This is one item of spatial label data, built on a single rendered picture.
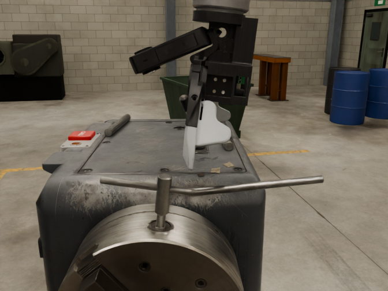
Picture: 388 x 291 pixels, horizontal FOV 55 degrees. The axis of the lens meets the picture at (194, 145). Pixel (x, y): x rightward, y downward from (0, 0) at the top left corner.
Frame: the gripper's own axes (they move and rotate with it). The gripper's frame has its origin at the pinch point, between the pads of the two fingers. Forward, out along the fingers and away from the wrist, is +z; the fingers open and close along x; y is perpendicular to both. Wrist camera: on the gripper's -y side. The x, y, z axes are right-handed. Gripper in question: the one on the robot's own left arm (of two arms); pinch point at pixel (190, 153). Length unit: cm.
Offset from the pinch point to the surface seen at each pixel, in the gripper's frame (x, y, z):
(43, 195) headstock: 9.8, -27.9, 15.0
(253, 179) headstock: 17.2, 11.7, 9.4
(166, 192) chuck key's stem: -1.0, -3.0, 6.3
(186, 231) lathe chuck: 0.0, 0.5, 13.1
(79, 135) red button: 40, -33, 12
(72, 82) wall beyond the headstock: 912, -401, 135
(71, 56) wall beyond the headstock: 912, -402, 67
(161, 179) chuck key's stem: -1.2, -3.8, 4.2
